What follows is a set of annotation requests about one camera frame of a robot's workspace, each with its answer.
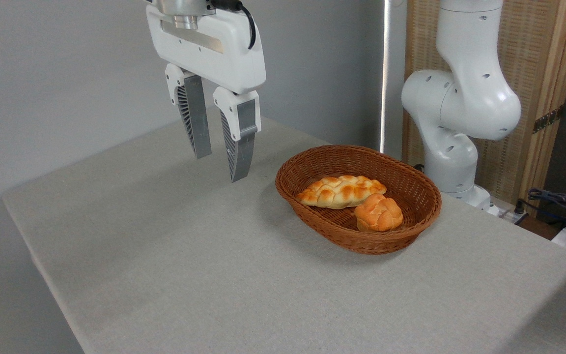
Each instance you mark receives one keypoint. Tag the round knotted bread roll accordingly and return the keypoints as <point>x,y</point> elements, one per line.
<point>379,214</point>

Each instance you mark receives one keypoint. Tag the wooden rattan folding screen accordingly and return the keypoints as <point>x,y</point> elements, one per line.
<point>533,59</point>

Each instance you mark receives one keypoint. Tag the brown oval wicker basket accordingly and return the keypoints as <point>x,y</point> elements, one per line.
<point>410,182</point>

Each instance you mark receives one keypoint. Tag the dark metal screen hinge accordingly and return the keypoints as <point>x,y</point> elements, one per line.
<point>548,119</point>

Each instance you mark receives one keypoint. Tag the white vertical strip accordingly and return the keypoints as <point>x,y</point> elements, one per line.
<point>385,73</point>

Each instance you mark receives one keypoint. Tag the long braided bread loaf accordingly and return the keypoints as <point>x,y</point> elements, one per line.
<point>342,191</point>

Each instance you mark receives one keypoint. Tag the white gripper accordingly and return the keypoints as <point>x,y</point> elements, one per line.
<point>224,61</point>

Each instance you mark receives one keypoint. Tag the grey tablecloth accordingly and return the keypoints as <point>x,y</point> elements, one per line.
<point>263,305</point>

